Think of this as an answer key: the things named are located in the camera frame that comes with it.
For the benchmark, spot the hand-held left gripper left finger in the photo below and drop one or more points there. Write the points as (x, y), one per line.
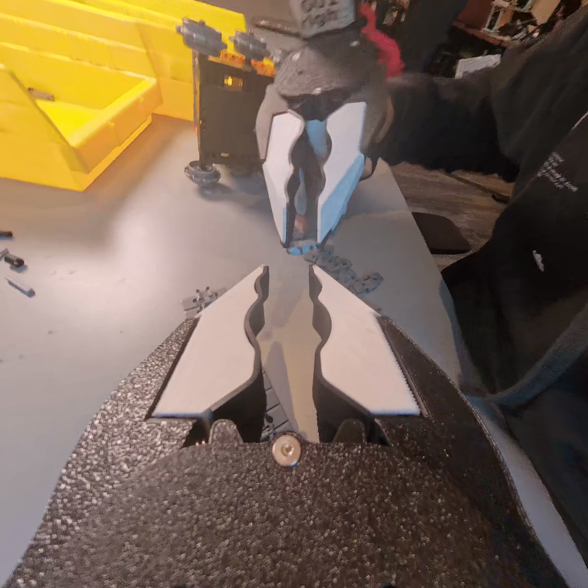
(216, 363)

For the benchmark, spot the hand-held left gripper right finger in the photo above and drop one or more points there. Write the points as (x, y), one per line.
(363, 363)

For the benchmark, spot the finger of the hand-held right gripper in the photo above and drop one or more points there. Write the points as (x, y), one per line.
(278, 165)
(347, 156)

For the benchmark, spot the grey track link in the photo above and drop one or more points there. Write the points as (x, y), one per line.
(303, 248)

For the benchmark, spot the pile of grey track pieces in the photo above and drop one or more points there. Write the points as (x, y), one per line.
(342, 271)

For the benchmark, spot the person's right forearm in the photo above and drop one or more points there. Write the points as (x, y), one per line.
(459, 119)

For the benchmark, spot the light grey desk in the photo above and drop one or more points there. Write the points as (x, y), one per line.
(115, 275)

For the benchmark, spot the person's right hand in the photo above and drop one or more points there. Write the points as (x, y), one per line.
(381, 128)

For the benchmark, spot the red fabric item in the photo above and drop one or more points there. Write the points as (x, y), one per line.
(386, 46)

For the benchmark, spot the black yellow toy brick vehicle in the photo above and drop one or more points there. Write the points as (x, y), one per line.
(229, 110)

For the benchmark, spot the dark rounded object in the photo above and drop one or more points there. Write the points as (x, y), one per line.
(441, 232)

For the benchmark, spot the white box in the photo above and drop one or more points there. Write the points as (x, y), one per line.
(477, 66)

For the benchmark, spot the yellow plastic bin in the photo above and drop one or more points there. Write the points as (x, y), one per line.
(92, 32)
(105, 133)

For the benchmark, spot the black brick cylinder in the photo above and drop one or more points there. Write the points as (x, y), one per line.
(16, 262)

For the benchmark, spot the small parts inside bin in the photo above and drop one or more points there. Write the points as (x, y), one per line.
(41, 94)

